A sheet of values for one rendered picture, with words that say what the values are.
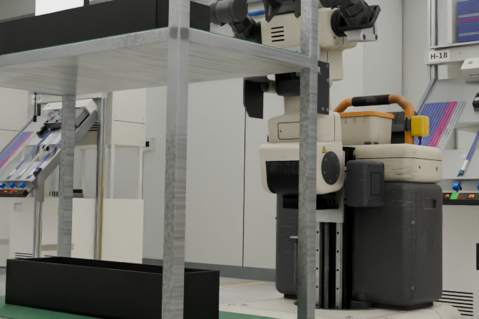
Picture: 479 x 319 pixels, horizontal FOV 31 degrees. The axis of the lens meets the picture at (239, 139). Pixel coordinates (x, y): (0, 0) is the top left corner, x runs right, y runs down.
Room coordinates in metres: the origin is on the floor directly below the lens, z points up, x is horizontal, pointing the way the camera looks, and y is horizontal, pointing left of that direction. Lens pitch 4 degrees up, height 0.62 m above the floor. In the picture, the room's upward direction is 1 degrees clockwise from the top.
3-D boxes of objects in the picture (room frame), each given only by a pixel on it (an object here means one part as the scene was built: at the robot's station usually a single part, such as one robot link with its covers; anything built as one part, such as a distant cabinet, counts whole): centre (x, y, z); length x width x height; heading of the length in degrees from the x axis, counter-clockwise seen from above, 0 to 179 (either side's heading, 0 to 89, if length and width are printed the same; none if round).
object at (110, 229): (6.18, 1.16, 0.95); 1.36 x 0.82 x 1.90; 139
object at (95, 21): (2.05, 0.35, 1.01); 0.57 x 0.17 x 0.11; 51
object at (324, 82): (2.65, -0.15, 0.99); 0.28 x 0.16 x 0.22; 50
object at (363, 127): (2.97, -0.40, 0.87); 0.23 x 0.15 x 0.11; 50
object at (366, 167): (2.71, -0.27, 0.68); 0.28 x 0.27 x 0.25; 50
